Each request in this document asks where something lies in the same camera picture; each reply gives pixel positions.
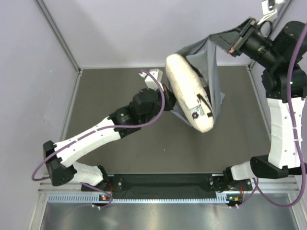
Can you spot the cream bear print pillow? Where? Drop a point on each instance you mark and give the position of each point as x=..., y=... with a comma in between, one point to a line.
x=188, y=90

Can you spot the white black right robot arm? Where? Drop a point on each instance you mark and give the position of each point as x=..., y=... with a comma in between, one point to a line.
x=285, y=85

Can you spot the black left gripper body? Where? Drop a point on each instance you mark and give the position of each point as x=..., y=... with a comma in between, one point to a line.
x=158, y=107

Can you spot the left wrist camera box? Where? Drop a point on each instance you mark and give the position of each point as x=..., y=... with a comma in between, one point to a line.
x=153, y=80

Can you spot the aluminium post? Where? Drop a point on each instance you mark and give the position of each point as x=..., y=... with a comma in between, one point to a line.
x=57, y=33
x=283, y=15

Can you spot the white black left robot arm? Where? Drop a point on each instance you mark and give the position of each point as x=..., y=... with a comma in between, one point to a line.
x=61, y=158

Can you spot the slotted grey cable duct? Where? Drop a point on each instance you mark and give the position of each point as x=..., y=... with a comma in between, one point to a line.
x=104, y=199

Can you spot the right rear aluminium post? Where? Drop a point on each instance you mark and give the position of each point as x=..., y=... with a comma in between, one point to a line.
x=283, y=15

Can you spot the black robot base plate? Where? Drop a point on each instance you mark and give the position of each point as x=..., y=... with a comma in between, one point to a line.
x=206, y=181

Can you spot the left rear aluminium post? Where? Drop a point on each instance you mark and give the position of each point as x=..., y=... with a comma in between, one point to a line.
x=57, y=33

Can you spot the white pillow care tag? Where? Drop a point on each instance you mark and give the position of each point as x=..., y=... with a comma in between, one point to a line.
x=198, y=111

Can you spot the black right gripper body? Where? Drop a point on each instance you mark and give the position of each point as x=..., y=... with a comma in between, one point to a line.
x=256, y=47

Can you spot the grey fabric pillowcase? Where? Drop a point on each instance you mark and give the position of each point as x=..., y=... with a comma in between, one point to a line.
x=201, y=55

